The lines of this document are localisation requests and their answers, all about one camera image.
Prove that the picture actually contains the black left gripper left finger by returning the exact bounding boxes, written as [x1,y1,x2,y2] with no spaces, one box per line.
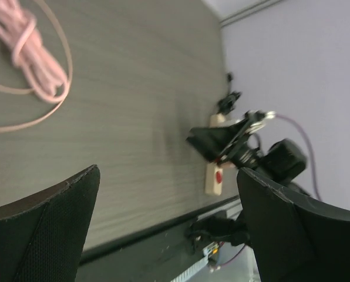
[0,164,100,281]

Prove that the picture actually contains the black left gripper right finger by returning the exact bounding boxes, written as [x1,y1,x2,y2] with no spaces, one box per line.
[237,168,350,281]

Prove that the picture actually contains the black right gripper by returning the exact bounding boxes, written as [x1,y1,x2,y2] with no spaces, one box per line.
[186,110,307,179]

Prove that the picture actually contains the beige power strip red sockets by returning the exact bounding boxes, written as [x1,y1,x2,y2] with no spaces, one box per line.
[205,113,226,196]

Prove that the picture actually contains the pink charging cable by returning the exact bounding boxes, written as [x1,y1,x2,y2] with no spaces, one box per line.
[0,0,73,133]

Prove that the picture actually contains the black power strip cord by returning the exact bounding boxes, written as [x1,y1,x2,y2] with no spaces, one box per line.
[217,72,242,115]

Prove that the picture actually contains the white slotted cable duct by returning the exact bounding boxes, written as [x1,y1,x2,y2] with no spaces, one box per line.
[171,257,208,282]

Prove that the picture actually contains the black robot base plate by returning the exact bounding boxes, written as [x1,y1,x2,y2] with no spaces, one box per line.
[75,196,241,281]

